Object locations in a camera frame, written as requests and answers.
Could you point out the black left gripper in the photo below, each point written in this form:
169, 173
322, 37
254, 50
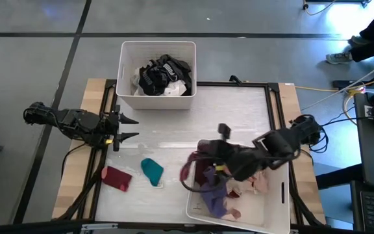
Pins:
112, 128

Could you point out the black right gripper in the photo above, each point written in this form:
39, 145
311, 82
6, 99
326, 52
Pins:
239, 161

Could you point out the blue purple sock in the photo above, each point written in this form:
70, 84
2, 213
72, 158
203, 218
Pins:
214, 195

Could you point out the black underwear white Puma waistband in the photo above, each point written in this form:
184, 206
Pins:
153, 79

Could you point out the salmon pink garment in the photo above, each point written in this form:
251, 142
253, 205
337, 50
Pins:
256, 182

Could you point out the light pink garment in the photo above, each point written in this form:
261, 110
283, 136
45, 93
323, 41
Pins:
234, 213

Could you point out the black garment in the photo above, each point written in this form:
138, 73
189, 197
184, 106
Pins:
182, 73

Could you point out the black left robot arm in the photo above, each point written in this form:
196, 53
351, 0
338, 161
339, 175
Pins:
73, 122

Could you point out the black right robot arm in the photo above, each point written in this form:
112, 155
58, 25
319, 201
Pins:
287, 139

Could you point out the white perforated plastic basket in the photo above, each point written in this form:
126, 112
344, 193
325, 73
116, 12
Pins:
154, 102
271, 208

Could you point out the teal sock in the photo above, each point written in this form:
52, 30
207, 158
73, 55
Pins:
152, 170

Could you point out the wooden side board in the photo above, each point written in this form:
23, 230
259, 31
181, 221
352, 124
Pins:
89, 94
289, 97

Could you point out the dark red sock pink toe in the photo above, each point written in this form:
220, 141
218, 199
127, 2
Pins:
117, 178

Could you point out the black stand leg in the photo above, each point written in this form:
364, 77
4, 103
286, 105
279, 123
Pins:
307, 211
83, 195

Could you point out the black desk leg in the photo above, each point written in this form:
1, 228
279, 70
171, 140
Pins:
339, 177

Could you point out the black floor bar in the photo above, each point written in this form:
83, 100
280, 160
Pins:
346, 84

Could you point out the person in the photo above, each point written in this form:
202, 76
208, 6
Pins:
372, 48

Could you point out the black stand base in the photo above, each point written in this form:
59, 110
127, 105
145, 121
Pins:
336, 1

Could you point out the black table frame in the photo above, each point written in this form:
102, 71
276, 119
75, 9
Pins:
255, 84

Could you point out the silver metal bracket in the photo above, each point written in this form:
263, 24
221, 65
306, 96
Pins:
99, 227

